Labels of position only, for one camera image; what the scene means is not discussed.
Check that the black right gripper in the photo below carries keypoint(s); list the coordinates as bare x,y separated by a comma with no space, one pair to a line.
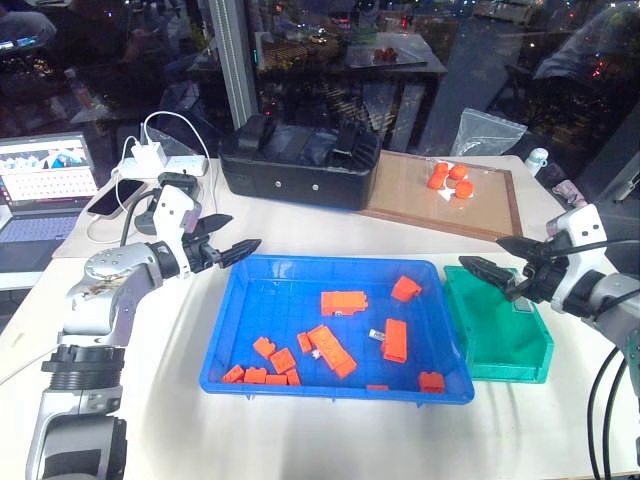
542,280

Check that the small flat orange block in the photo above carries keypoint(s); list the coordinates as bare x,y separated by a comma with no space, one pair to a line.
276,380

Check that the tall rectangular orange block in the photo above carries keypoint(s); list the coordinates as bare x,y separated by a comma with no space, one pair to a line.
395,340

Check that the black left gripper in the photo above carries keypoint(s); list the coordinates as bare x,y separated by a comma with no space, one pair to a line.
200,255

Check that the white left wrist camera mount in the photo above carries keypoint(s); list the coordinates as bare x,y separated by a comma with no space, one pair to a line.
171,210

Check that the orange wedge block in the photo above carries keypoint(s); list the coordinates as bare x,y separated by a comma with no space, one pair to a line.
406,288

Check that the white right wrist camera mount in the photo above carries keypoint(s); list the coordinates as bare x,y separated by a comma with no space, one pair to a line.
582,230

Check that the stubby orange block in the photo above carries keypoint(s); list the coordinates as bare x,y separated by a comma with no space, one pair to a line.
431,382

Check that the clear plastic zip bag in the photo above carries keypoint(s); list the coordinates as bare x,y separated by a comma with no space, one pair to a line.
487,132

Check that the white cased smartphone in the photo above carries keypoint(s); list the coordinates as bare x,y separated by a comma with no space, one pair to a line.
116,197

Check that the white power strip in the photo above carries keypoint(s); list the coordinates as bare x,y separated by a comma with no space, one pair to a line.
185,164

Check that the white charger plug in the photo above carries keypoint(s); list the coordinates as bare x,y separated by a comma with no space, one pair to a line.
148,153

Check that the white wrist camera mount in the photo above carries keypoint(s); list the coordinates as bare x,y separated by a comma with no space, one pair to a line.
582,230
171,210

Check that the medium square orange block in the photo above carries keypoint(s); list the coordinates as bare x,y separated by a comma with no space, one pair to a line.
282,361

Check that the small white bottle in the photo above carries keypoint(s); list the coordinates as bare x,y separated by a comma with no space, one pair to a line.
536,161

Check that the black storage case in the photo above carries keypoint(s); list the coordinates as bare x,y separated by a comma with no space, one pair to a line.
300,175

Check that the grey window frame post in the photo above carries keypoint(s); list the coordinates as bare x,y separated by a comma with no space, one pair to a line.
232,60

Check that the pink crumpled item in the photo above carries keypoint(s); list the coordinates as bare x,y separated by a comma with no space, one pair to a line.
569,192

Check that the open laptop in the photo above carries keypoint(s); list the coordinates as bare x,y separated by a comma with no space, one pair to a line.
45,185

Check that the long flat orange block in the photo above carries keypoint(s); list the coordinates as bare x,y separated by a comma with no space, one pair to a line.
332,350

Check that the blue plastic tray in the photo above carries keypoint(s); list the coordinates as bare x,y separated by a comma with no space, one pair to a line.
280,310

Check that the green plastic bin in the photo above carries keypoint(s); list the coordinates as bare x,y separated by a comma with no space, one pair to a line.
495,335

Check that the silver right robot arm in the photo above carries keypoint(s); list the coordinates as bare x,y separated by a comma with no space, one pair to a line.
607,295

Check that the large wide orange block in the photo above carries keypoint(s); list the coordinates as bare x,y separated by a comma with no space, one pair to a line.
344,302

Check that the round orange toy piece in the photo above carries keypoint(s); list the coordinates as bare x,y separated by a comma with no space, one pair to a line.
464,189
458,172

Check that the black power adapter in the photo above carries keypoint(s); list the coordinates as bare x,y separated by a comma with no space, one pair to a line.
177,181

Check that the wooden framed board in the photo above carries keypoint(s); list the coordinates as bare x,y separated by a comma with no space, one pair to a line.
400,200

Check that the small grey rectangular item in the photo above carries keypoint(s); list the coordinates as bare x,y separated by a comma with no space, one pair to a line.
524,305

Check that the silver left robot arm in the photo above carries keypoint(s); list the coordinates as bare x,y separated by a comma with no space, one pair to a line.
105,280

